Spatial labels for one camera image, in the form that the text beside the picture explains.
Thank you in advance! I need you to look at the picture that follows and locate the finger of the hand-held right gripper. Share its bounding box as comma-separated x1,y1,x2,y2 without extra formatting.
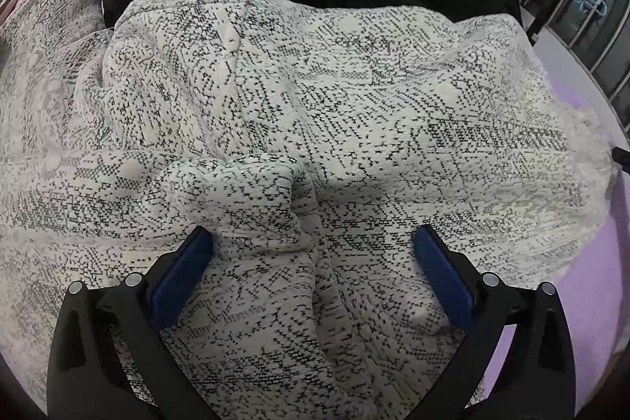
610,146,630,175

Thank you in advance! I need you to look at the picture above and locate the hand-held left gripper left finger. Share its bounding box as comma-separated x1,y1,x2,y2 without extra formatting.
45,226,217,420

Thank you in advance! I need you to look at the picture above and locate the speckled white black knit sweater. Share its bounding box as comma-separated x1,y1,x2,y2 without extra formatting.
0,0,616,420

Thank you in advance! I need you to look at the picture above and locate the purple bed sheet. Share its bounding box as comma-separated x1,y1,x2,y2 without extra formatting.
480,41,630,411

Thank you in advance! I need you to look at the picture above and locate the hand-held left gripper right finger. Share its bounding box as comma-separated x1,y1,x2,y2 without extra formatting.
413,224,578,420

